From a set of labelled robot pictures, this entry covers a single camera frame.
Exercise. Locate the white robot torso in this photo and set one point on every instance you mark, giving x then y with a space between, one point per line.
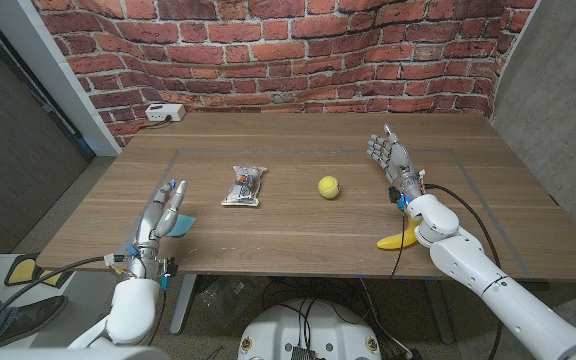
313 330

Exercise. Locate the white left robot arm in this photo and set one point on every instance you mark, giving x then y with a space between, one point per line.
133 310

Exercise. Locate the silver snack packet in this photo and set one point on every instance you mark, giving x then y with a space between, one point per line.
244 186

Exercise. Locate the dark leather shoe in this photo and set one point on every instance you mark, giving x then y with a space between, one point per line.
28 317

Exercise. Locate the printed red brick backdrop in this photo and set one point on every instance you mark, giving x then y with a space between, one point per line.
288 50

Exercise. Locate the white door frame post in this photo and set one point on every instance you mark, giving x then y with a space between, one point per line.
48 65

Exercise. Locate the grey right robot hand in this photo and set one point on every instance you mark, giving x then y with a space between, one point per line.
398 160

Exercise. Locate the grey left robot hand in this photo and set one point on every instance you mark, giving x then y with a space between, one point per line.
150 225

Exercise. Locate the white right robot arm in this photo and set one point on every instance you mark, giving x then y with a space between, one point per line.
493 285

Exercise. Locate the yellow toy banana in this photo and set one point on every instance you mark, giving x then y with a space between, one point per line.
393 242

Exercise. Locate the white power box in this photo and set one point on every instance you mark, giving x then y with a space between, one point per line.
165 112

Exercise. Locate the yellow tennis ball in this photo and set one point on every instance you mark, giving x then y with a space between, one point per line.
329 187

